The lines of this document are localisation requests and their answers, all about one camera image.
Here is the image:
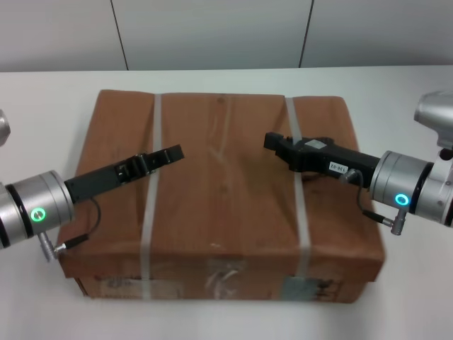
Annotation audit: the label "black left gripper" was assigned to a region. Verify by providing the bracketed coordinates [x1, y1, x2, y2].
[65, 144, 185, 206]

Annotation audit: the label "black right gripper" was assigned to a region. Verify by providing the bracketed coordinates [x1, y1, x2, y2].
[263, 131, 382, 178]

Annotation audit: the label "grey plastic packing strap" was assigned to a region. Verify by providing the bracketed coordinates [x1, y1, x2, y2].
[139, 92, 164, 300]
[285, 96, 313, 278]

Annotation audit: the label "brown cardboard box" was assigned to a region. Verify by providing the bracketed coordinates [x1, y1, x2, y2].
[58, 89, 385, 305]

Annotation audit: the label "grey label sticker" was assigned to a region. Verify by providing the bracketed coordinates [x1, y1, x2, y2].
[282, 276, 309, 302]

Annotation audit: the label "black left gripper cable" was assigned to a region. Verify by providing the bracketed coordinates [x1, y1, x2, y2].
[37, 198, 103, 262]

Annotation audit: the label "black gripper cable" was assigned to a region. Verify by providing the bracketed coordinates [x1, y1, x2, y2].
[37, 198, 103, 262]
[339, 169, 407, 237]

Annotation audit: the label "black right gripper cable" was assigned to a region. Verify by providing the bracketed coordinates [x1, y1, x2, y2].
[339, 169, 407, 237]

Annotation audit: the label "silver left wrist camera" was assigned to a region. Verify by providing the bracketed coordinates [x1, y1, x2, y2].
[0, 108, 11, 147]

